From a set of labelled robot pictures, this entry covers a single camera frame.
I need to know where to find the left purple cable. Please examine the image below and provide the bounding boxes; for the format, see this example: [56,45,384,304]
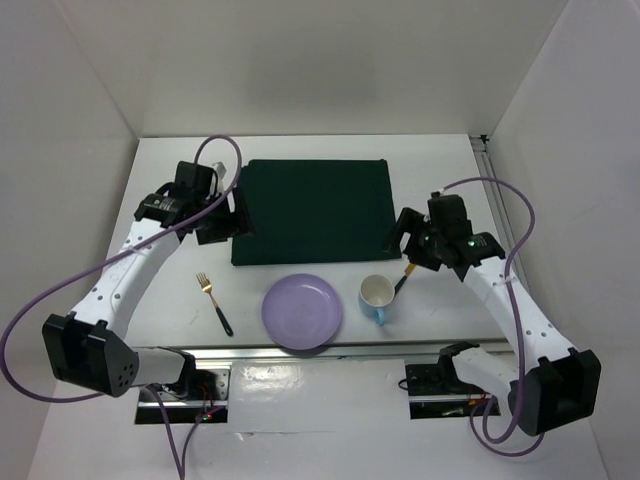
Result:
[0,134,244,480]

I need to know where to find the gold fork black handle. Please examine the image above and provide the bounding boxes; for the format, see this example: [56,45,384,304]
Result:
[196,272,234,337]

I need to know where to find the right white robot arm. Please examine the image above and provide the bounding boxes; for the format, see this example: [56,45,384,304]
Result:
[388,193,601,436]

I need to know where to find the light blue mug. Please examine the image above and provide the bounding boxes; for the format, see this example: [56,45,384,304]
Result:
[358,275,395,326]

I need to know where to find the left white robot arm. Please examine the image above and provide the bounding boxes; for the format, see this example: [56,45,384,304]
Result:
[42,161,251,399]

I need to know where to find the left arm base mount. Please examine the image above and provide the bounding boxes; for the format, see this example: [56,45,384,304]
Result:
[153,360,232,425]

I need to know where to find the gold knife black handle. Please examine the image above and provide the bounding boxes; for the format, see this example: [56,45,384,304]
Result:
[394,264,416,294]

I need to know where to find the dark green cloth napkin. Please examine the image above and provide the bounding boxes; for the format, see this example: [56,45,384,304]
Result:
[231,159,401,267]

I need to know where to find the purple plate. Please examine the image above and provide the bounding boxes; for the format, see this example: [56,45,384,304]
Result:
[261,274,343,351]

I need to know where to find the aluminium rail frame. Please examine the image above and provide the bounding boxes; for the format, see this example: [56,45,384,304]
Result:
[109,134,520,348]

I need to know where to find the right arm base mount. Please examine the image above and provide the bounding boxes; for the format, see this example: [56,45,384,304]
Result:
[398,364,489,420]

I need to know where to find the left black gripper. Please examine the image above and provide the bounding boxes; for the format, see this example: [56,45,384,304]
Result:
[195,186,256,245]

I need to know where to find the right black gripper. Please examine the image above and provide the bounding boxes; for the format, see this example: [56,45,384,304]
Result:
[381,206,446,271]

